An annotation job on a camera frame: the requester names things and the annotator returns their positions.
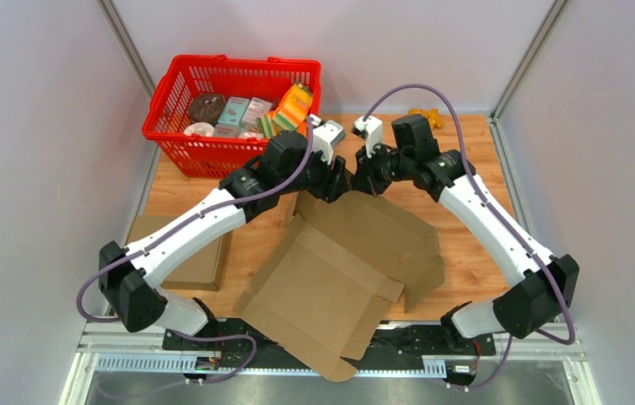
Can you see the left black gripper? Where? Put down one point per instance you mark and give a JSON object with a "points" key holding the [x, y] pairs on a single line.
{"points": [[333, 182]]}

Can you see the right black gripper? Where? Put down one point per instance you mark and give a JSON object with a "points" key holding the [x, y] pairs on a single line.
{"points": [[365, 179]]}

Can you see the cardboard sheet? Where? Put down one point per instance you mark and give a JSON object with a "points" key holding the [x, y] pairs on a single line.
{"points": [[330, 280]]}

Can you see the cardboard box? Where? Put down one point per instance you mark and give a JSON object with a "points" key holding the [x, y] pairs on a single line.
{"points": [[202, 271]]}

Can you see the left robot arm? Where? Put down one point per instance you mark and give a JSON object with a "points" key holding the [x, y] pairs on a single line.
{"points": [[131, 276]]}

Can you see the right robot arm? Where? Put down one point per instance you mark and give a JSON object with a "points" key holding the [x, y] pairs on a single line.
{"points": [[541, 285]]}

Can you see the grey pink small box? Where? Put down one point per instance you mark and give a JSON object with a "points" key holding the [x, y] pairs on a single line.
{"points": [[255, 110]]}

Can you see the teal small box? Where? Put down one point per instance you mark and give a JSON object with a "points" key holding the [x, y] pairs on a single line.
{"points": [[233, 111]]}

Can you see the striped sponge pack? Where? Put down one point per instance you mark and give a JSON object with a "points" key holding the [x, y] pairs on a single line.
{"points": [[293, 108]]}

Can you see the yellow toy figure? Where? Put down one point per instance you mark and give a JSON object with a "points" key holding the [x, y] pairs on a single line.
{"points": [[432, 116]]}

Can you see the green striped sponge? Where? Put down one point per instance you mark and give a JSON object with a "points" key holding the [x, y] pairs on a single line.
{"points": [[266, 125]]}

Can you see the red plastic basket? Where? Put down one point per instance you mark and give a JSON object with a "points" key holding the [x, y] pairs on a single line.
{"points": [[229, 147]]}

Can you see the white round container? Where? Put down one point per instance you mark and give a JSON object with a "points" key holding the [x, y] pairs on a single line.
{"points": [[200, 129]]}

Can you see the brown round packet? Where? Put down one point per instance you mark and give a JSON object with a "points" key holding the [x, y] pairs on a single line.
{"points": [[206, 107]]}

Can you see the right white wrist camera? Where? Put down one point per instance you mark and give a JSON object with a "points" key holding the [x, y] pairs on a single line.
{"points": [[371, 130]]}

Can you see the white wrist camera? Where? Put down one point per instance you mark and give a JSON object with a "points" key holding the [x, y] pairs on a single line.
{"points": [[371, 130], [326, 136]]}

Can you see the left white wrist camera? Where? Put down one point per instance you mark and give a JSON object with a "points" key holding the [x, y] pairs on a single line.
{"points": [[326, 136]]}

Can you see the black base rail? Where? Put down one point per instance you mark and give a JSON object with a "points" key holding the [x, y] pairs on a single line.
{"points": [[398, 349]]}

